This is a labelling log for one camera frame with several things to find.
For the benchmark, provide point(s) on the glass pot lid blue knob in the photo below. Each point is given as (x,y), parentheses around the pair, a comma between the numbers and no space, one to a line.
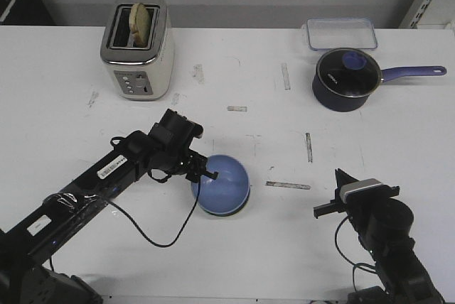
(348,72)

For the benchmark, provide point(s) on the dark blue saucepan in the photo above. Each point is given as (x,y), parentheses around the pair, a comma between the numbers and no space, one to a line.
(347,104)

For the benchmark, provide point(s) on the clear plastic food container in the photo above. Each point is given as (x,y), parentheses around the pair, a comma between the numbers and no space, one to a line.
(328,33)

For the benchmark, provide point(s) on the black box in corner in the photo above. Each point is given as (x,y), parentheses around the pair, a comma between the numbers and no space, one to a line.
(25,13)

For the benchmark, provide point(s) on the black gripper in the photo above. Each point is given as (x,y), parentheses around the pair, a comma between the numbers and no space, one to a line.
(185,162)
(361,199)

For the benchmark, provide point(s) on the blue bowl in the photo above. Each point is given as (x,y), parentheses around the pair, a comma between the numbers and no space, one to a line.
(229,192)

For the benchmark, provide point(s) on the slice of toast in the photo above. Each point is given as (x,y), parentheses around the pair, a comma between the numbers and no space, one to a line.
(139,24)

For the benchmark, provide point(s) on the silver two-slot toaster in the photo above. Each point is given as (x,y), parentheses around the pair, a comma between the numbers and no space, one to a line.
(141,74)

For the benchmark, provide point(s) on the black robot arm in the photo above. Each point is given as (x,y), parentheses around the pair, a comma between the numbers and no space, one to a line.
(28,245)
(383,224)

